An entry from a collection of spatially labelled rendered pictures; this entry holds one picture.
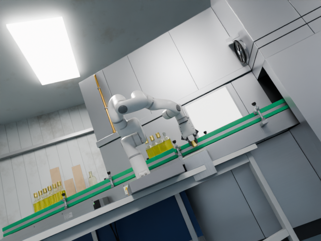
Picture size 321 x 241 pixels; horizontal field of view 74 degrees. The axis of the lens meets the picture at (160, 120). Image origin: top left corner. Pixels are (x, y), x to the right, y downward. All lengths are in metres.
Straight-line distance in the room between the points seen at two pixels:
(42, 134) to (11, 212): 1.45
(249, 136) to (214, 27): 1.13
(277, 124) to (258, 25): 0.74
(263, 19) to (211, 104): 0.75
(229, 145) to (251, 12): 1.01
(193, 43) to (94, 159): 3.11
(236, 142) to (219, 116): 0.33
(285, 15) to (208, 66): 0.69
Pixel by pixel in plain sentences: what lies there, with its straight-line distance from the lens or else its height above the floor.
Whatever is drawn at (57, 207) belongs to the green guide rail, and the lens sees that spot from 2.15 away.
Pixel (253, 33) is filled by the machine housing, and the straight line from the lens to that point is 1.81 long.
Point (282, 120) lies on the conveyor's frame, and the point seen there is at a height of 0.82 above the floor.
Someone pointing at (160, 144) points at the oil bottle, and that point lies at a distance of 1.79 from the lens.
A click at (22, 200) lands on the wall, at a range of 4.69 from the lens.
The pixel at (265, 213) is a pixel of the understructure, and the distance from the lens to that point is 1.94.
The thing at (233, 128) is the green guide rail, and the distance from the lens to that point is 1.73.
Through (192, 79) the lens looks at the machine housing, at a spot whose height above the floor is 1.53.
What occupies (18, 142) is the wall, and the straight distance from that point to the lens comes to 4.97.
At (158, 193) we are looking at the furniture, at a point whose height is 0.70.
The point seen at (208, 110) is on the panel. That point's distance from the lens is 1.93.
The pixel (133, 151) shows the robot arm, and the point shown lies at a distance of 1.39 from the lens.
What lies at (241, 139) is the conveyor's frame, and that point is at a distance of 1.70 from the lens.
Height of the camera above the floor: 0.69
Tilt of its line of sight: 18 degrees up
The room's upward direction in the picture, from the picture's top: 23 degrees counter-clockwise
